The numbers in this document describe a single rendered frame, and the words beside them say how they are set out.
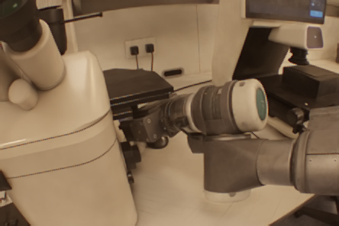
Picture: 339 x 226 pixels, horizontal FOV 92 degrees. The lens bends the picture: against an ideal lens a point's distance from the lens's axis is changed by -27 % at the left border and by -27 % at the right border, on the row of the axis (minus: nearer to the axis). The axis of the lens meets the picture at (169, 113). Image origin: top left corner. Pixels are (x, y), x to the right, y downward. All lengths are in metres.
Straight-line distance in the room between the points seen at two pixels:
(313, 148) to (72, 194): 0.30
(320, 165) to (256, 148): 0.10
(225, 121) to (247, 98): 0.05
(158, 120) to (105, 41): 0.66
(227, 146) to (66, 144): 0.21
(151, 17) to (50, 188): 0.89
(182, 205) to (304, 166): 0.25
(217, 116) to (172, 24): 0.79
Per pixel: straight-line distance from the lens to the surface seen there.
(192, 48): 1.12
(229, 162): 0.31
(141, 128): 0.39
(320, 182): 0.26
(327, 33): 2.06
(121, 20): 1.00
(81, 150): 0.25
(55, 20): 0.43
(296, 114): 0.53
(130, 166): 0.46
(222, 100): 0.31
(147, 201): 0.44
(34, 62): 0.20
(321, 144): 0.26
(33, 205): 0.32
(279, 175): 0.28
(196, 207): 0.42
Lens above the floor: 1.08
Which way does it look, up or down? 27 degrees down
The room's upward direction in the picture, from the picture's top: 4 degrees counter-clockwise
